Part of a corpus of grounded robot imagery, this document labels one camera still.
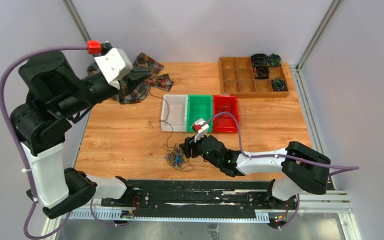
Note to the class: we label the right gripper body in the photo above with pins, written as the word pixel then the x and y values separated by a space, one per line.
pixel 197 150

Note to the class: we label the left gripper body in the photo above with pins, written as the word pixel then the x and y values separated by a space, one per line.
pixel 94 92

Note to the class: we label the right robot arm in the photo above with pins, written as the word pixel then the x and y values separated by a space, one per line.
pixel 305 169

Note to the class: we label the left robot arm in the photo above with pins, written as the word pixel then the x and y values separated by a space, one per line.
pixel 56 100

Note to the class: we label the plaid cloth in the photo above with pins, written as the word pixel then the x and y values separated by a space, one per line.
pixel 156 80

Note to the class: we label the white plastic bin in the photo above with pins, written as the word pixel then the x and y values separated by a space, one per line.
pixel 174 113

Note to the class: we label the red plastic bin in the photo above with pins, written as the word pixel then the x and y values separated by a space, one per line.
pixel 224 123

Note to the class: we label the green plastic bin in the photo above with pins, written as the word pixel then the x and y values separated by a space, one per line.
pixel 198 107

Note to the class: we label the wooden compartment tray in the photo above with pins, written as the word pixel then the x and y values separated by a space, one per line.
pixel 239 77

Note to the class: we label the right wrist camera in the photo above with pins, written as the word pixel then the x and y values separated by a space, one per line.
pixel 201 128

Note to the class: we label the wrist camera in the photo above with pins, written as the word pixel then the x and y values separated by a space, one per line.
pixel 114 65
pixel 201 128

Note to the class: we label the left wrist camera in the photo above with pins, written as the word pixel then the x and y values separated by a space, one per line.
pixel 114 65

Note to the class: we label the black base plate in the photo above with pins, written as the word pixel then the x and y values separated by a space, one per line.
pixel 198 199

